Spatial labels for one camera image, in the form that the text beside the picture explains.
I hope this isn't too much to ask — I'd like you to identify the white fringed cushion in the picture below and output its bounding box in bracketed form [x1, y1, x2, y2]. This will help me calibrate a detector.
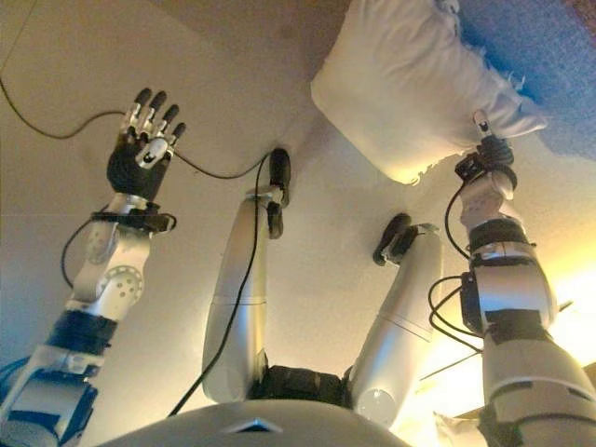
[310, 0, 550, 186]

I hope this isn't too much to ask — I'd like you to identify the grey fabric armchair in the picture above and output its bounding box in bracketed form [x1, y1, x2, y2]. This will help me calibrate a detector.
[441, 0, 596, 156]

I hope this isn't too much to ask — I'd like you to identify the silver robot left leg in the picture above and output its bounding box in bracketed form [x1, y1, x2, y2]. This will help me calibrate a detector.
[202, 147, 293, 404]

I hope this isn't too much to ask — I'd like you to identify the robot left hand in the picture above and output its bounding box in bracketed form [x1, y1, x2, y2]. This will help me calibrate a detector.
[106, 87, 187, 199]

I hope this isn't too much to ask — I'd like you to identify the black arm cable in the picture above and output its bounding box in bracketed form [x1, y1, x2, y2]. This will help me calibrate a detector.
[61, 216, 102, 288]
[427, 184, 486, 351]

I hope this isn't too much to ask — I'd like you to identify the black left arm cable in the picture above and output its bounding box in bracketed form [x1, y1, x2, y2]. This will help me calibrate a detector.
[61, 216, 102, 288]

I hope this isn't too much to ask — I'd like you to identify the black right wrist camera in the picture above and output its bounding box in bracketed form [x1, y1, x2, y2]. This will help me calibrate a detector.
[454, 156, 486, 182]

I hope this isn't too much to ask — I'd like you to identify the silver robot right leg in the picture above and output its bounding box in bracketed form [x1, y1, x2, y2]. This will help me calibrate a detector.
[348, 212, 443, 429]

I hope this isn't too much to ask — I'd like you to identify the thin dark rod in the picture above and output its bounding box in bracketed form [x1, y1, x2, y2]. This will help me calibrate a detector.
[418, 349, 483, 381]

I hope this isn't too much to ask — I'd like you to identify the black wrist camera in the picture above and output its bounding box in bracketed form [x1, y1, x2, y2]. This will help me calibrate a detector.
[454, 156, 486, 182]
[134, 209, 177, 233]

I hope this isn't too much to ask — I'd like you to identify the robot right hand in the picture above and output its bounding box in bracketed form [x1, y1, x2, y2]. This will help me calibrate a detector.
[472, 109, 516, 173]

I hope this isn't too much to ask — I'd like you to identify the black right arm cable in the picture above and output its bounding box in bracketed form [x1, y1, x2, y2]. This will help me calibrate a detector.
[427, 184, 486, 351]

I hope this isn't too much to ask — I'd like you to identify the silver robot leg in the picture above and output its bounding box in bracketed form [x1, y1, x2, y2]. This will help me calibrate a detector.
[348, 212, 443, 429]
[202, 147, 293, 404]

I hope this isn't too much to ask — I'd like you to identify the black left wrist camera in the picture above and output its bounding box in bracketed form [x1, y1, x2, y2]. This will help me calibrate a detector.
[134, 209, 177, 233]

